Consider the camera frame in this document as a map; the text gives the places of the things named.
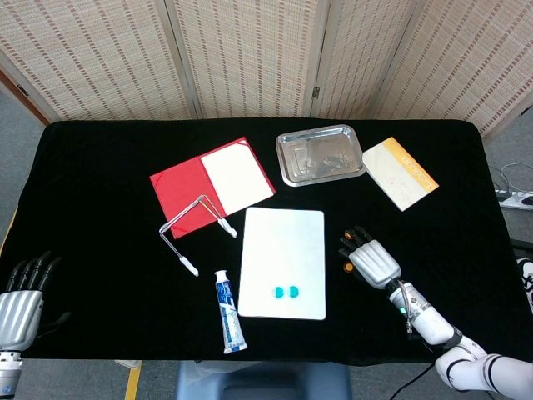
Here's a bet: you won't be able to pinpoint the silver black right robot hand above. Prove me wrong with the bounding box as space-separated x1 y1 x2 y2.
337 226 403 289

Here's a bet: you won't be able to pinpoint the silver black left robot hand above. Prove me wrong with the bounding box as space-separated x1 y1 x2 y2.
0 250 72 350

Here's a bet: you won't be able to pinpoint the white magnetic board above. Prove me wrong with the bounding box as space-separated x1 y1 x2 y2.
237 207 327 321

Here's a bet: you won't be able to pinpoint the yellow and white booklet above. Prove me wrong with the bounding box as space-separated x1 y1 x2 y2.
361 136 441 213

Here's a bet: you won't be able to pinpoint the stainless steel tray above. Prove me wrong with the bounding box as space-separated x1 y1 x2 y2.
275 124 367 187

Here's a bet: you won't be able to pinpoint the white blue toothpaste tube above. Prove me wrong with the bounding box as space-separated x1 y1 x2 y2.
213 269 249 355

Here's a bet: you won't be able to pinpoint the white black patterned object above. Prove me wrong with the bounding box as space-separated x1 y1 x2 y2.
516 257 533 313

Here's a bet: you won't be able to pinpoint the white power strip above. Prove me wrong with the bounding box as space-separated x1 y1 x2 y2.
499 191 533 210

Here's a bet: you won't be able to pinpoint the black tablecloth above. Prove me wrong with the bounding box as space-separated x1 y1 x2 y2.
0 117 526 368

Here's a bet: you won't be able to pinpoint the open red folder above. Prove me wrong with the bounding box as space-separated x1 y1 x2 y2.
149 137 277 240

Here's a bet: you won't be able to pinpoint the woven folding screen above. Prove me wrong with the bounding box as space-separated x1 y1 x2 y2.
0 0 533 138

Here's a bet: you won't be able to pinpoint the white wire book stand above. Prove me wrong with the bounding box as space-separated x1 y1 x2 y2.
158 194 238 278

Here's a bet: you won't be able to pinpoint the grey floor cables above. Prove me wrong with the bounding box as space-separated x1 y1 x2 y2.
489 162 533 197

